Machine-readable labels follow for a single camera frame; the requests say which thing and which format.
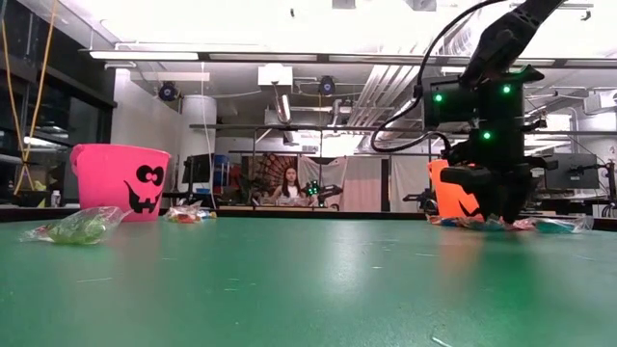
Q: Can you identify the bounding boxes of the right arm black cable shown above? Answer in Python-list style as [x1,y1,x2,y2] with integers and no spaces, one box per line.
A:
[369,0,507,154]

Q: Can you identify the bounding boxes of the person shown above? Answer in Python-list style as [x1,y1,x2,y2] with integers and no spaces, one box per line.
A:
[269,166,309,206]

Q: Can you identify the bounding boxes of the white ceiling box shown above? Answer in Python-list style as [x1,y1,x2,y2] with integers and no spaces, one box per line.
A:
[257,64,294,87]

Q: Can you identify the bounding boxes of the green candy clear bag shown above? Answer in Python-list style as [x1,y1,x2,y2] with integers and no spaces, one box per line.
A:
[18,205,134,246]

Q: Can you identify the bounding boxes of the orange jack-o-lantern bucket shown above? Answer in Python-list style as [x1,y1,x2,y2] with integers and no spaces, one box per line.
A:
[426,158,483,219]

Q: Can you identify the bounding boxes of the pink halloween face bucket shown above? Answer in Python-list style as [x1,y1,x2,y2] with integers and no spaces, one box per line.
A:
[69,143,172,223]

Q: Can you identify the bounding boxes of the white cloth curtain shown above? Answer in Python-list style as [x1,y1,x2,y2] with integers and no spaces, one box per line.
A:
[296,154,435,213]

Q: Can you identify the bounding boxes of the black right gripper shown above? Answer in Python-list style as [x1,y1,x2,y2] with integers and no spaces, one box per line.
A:
[439,152,560,223]

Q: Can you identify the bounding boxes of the black aluminium rig frame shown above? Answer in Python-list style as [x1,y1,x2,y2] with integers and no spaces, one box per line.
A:
[0,204,617,231]

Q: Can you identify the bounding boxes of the silver ceiling duct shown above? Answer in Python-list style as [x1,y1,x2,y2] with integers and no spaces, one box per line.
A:
[274,93,293,125]

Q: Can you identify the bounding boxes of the teal candy clear wrapper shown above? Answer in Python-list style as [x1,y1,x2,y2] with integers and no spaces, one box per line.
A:
[471,216,507,231]

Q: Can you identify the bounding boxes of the black computer monitor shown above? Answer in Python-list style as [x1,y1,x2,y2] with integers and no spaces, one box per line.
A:
[181,152,216,185]
[544,152,601,190]

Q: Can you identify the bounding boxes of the green table mat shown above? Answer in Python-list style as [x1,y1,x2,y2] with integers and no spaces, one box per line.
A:
[0,216,617,347]

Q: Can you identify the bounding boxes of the blue barrel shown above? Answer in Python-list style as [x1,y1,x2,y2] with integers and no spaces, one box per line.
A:
[213,153,230,189]

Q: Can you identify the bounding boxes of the black metal rack frame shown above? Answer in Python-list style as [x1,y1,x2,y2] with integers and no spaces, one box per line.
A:
[188,122,560,160]

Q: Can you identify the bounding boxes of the white ceiling pipes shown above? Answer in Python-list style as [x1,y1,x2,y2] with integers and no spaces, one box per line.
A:
[346,65,425,129]

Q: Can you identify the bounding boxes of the blue candy clear wrapper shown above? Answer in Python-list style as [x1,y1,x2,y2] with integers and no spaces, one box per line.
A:
[427,214,471,229]

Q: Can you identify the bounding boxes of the long ceiling light bar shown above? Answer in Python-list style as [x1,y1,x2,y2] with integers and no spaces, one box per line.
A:
[79,47,617,68]

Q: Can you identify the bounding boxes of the yellow pole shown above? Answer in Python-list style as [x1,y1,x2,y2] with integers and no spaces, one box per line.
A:
[0,16,38,194]
[13,0,59,194]

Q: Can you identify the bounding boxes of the white round pillar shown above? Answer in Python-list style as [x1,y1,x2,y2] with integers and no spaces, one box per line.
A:
[178,94,218,194]

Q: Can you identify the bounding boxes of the round patterned wall hanging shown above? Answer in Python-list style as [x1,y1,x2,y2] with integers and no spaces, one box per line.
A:
[250,152,298,194]

